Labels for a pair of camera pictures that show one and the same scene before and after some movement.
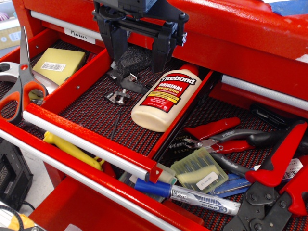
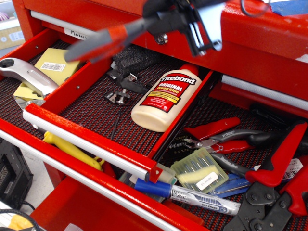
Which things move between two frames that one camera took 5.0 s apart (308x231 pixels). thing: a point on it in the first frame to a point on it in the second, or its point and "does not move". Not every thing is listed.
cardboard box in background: [10, 37] does not move
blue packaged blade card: [237, 183] does not move
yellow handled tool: [97, 162] does not move
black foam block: [133, 59] does not move
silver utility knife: [36, 96] to [45, 83]
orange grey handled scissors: [26, 90] to [96, 43]
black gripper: [161, 19] to [174, 16]
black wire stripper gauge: [177, 147] does not move
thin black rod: [117, 122] does not move
